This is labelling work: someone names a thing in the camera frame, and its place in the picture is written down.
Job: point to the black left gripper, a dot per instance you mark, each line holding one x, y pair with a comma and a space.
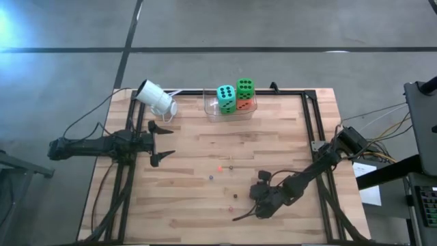
145, 143

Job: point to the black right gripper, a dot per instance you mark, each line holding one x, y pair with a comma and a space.
269, 200

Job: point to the large teal foam die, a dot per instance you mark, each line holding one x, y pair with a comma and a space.
226, 95

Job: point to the large orange foam die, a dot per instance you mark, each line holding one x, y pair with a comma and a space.
245, 104

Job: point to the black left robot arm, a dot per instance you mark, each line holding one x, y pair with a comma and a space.
88, 147

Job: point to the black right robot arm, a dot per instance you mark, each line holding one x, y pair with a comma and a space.
314, 171

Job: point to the clear plastic bin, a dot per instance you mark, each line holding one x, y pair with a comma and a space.
211, 112

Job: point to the white paper sheet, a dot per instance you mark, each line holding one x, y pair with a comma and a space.
372, 196

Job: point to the black stand beam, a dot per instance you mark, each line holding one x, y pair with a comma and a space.
385, 172

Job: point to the grey metal stand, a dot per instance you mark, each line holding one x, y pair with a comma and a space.
24, 165

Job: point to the backlit keyboard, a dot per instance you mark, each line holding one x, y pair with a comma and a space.
428, 205

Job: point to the grey equipment cabinet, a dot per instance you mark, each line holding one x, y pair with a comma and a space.
420, 130

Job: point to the black stand pole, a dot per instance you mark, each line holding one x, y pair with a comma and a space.
430, 85

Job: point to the white bullet security camera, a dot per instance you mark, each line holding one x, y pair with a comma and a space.
153, 95

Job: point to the black aluminium table frame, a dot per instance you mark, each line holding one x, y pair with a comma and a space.
290, 92

